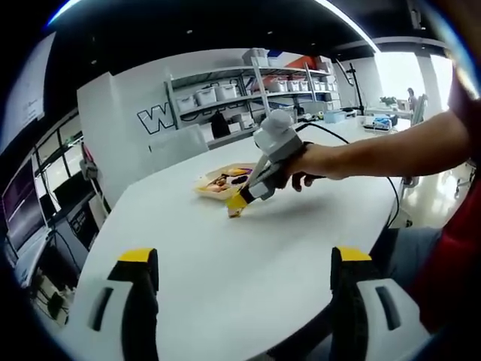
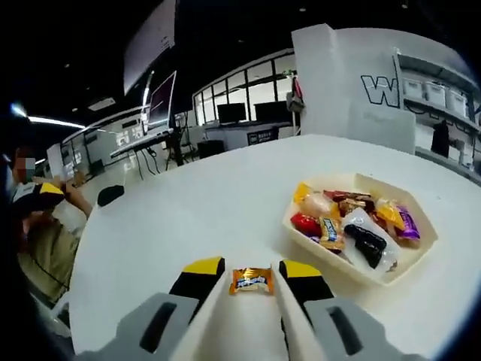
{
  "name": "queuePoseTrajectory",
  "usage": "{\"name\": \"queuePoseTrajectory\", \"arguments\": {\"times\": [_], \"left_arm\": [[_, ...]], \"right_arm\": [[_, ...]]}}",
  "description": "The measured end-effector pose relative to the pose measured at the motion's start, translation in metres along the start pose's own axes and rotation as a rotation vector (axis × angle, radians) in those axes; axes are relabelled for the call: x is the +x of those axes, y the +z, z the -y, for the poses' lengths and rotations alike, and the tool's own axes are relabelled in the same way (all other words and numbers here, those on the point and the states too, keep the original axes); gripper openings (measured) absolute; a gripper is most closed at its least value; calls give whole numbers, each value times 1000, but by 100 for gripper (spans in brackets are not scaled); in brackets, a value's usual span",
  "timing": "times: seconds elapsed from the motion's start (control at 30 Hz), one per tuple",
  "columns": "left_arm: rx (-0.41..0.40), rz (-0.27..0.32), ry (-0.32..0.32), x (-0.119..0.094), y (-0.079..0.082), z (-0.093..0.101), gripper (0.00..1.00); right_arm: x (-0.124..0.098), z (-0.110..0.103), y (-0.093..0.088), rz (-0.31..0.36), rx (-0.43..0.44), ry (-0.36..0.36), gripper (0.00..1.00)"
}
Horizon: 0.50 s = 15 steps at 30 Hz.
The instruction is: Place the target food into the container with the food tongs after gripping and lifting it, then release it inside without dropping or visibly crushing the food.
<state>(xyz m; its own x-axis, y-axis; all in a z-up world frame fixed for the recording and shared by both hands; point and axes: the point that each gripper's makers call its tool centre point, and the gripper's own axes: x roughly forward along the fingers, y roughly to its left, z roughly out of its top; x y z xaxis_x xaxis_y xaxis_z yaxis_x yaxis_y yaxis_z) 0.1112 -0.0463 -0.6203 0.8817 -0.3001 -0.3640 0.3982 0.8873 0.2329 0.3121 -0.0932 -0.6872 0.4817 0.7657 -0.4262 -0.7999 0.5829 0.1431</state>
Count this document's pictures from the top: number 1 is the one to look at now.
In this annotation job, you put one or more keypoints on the person's right hand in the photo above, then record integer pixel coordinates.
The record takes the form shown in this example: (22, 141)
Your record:
(313, 161)

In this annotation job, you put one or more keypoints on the large screen on stand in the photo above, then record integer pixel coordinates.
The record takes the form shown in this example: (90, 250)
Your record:
(22, 210)

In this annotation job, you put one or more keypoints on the person's red shirt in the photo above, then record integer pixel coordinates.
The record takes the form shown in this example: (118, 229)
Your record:
(451, 270)

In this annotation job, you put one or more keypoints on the black bag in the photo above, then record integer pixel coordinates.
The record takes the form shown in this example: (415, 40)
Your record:
(219, 128)

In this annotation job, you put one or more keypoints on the person's legs in jeans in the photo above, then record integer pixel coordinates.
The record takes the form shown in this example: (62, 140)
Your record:
(409, 252)

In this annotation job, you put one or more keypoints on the row of white storage bins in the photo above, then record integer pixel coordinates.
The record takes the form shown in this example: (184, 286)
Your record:
(206, 96)

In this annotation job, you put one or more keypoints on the hanging projection screen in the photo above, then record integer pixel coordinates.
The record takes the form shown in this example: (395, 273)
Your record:
(32, 94)

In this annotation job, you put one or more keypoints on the light blue box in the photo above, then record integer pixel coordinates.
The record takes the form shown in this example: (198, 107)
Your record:
(334, 117)

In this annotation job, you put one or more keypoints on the grey counter desk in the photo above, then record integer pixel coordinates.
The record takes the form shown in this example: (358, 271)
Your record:
(82, 225)

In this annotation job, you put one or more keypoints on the grey metal shelving rack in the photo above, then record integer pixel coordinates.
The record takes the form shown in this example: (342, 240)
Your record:
(260, 90)

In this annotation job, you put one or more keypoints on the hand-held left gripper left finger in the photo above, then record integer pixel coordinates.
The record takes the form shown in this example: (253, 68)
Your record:
(119, 319)

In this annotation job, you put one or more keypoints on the black computer monitor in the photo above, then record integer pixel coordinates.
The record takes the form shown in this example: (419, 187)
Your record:
(47, 205)
(71, 190)

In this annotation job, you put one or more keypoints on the linear ceiling light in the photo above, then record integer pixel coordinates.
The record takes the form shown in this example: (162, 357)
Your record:
(353, 22)

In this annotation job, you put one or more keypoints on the black camera stand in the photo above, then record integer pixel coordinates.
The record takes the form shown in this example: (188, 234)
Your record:
(359, 97)

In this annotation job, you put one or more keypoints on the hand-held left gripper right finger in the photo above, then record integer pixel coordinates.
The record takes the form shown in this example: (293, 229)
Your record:
(366, 319)

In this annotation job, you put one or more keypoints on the pile of mixed food packets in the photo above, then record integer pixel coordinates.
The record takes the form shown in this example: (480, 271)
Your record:
(221, 182)

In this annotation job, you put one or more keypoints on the cream paper food container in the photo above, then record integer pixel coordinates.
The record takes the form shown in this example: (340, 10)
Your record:
(210, 193)

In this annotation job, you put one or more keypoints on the frosted white panel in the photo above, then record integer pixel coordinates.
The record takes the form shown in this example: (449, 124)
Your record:
(176, 139)

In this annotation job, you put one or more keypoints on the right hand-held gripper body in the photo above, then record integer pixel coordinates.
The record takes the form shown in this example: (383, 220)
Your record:
(274, 141)

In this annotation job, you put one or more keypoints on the hanging grey pink bag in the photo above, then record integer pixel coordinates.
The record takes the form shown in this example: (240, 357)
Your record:
(90, 169)

